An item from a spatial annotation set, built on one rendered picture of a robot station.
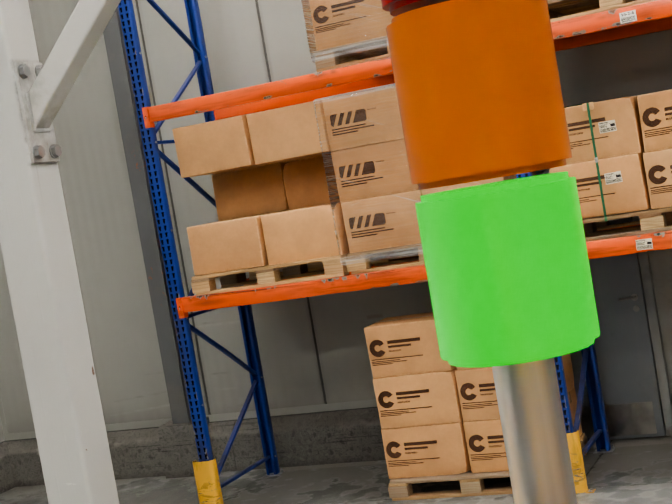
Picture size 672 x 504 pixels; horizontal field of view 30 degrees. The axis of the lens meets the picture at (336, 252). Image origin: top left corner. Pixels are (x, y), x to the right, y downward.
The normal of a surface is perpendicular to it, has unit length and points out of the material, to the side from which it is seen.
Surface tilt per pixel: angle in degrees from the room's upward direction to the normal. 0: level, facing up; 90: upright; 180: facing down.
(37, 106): 90
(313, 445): 90
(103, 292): 90
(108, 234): 90
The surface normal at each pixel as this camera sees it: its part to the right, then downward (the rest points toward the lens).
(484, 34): 0.02, 0.05
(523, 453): -0.59, 0.15
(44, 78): -0.36, 0.11
